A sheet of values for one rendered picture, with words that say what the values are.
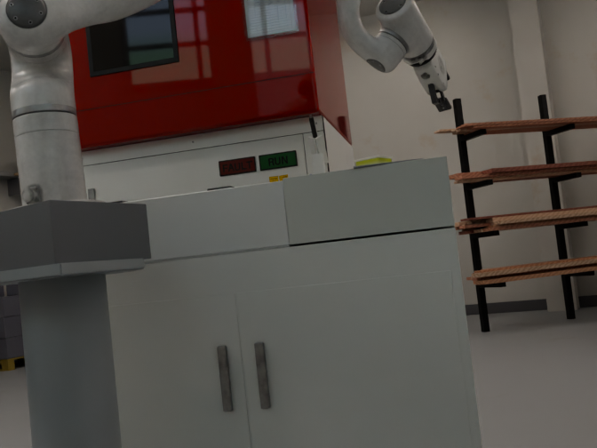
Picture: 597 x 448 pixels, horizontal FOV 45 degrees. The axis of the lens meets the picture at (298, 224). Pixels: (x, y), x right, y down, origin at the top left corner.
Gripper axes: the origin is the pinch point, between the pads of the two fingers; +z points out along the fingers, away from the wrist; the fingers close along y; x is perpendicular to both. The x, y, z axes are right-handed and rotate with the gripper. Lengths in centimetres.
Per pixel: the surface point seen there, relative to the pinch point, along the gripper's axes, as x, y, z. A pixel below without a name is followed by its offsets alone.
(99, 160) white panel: 114, 12, -2
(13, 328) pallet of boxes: 617, 167, 357
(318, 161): 32.3, -13.0, -3.2
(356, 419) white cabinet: 23, -77, 3
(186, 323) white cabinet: 55, -59, -18
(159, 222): 57, -39, -29
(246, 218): 38, -39, -23
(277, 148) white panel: 58, 12, 16
